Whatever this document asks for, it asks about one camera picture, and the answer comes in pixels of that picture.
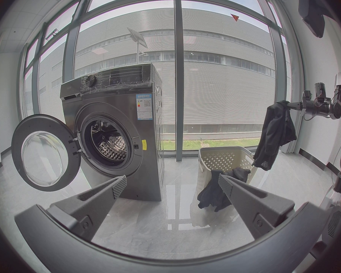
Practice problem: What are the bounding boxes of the grey washing machine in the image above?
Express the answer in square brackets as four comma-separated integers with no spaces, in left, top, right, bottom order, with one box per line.
[59,63,164,202]

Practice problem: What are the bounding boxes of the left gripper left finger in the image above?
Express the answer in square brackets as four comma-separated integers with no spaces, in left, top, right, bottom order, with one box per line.
[47,175,127,242]

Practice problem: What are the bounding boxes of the black garment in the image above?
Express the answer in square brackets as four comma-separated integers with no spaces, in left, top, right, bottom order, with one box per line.
[252,100,298,171]

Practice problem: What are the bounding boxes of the window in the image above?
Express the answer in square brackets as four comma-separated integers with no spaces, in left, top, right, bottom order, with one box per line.
[17,0,302,163]

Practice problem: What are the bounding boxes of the heap of dark clothes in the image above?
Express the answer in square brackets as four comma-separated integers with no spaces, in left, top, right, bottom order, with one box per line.
[197,167,251,212]

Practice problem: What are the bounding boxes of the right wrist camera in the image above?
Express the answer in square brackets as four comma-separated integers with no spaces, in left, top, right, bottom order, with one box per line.
[314,82,327,100]

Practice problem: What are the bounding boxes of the washing machine door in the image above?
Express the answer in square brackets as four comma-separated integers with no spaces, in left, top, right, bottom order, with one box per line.
[11,114,83,192]

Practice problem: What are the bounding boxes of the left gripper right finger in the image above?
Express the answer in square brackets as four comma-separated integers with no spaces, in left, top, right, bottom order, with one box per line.
[218,173,296,241]

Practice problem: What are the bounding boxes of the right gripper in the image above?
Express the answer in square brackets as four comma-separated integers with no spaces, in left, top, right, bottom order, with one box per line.
[301,91,331,116]

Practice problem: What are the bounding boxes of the cream laundry basket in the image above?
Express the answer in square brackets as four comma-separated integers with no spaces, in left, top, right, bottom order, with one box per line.
[197,146,259,207]

